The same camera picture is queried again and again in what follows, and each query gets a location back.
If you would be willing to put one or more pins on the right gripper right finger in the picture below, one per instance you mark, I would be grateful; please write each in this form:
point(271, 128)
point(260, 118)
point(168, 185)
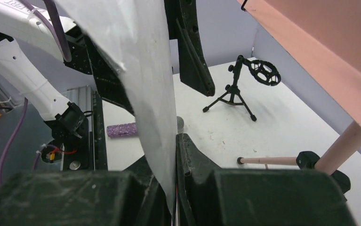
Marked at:
point(209, 195)

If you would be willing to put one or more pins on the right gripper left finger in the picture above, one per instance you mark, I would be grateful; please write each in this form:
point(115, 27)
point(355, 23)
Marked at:
point(132, 197)

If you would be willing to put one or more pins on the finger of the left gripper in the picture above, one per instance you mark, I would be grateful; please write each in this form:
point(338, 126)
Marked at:
point(183, 26)
point(106, 79)

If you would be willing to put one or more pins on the sheet music page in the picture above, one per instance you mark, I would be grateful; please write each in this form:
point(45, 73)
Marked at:
point(133, 36)

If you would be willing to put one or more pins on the pink folding music stand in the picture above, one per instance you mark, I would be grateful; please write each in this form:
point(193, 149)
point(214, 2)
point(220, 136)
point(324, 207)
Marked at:
point(324, 37)

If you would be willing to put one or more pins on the purple glitter microphone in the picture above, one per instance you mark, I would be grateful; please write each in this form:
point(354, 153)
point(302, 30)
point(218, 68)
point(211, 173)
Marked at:
point(130, 129)

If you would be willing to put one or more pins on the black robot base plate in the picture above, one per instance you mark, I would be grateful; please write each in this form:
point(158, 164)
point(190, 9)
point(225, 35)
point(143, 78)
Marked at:
point(78, 135)

